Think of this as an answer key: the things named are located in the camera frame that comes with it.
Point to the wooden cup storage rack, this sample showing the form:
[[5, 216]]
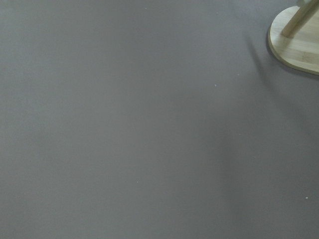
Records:
[[293, 37]]

